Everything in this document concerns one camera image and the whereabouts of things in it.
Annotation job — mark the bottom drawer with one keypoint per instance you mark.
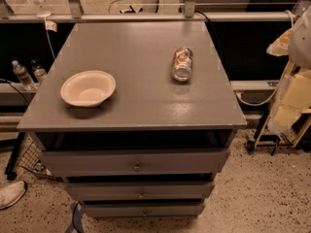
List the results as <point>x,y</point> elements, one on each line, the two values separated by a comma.
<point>145,209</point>

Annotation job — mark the metal rail frame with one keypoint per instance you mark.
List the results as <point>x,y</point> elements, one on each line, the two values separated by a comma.
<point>23,11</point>

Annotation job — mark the middle drawer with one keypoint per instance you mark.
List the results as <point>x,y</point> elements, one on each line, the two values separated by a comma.
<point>139,191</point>

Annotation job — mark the top drawer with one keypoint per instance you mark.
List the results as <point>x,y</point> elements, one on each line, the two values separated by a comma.
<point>88,163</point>

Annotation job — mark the clear water bottle rear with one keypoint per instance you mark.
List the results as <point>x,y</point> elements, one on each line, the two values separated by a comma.
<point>38,70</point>

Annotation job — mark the clear water bottle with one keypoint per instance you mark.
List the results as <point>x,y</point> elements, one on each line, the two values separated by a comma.
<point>38,70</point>
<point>23,76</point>

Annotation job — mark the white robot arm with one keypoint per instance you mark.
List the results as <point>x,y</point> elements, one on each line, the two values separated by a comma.
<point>296,41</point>

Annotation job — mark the grey drawer cabinet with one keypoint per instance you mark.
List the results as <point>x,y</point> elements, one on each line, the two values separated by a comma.
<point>149,110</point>

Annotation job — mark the clear water bottle front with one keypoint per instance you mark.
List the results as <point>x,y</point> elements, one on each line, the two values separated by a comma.
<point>23,76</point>

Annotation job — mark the white paper bowl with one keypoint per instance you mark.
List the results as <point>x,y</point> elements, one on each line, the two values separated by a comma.
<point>88,88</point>

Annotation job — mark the wire mesh basket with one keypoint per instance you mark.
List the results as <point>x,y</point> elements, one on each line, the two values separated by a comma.
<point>29,160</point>

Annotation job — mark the orange soda can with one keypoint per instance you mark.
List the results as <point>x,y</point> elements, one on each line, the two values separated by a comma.
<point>181,70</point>

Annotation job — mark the drawer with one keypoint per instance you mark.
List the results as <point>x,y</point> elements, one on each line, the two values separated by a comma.
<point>88,163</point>
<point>145,209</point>
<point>139,191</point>

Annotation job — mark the white shoe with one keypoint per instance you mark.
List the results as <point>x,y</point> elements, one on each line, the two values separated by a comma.
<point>11,194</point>

